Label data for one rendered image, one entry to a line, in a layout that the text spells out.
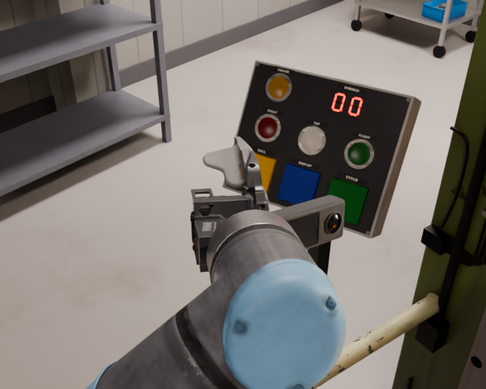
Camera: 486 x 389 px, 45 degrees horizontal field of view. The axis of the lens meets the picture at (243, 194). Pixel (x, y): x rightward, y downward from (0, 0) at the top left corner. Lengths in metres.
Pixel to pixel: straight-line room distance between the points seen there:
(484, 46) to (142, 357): 0.95
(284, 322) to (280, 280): 0.03
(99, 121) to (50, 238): 0.79
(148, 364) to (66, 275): 2.10
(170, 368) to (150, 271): 2.05
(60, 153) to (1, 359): 1.11
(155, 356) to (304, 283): 0.12
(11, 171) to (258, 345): 2.58
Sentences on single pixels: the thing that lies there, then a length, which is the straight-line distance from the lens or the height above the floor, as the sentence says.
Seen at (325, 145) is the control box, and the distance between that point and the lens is 1.17.
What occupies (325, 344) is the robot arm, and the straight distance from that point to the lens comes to 0.43.
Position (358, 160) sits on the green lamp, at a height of 1.08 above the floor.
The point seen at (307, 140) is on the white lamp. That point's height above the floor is 1.09.
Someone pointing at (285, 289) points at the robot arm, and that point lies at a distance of 0.40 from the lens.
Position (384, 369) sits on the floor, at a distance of 2.18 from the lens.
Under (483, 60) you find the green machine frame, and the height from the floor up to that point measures 1.24.
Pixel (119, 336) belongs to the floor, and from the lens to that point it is 2.26.
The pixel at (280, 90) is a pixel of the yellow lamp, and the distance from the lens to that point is 1.21.
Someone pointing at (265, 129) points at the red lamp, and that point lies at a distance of 1.21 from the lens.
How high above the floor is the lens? 1.68
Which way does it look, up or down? 36 degrees down
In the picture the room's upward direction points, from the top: straight up
